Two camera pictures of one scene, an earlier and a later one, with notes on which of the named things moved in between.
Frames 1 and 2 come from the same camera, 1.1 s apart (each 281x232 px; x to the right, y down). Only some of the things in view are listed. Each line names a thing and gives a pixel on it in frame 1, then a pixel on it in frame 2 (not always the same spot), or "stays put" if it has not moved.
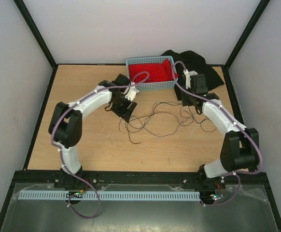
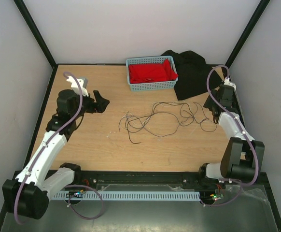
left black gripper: x=124 y=113 to x=99 y=106
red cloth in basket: x=159 y=72 stays put
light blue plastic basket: x=142 y=86 stays put
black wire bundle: x=163 y=119 stays put
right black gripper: x=185 y=101 to x=208 y=103
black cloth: x=188 y=61 stays put
